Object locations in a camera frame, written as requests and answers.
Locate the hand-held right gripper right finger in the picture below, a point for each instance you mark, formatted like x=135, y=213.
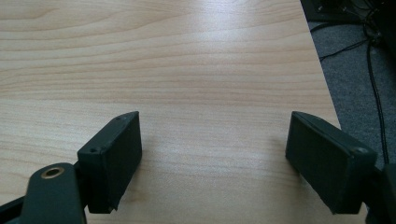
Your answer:
x=327, y=161

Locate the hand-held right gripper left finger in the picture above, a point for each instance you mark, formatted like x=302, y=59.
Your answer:
x=109, y=161

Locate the black stand base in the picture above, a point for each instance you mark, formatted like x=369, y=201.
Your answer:
x=336, y=9

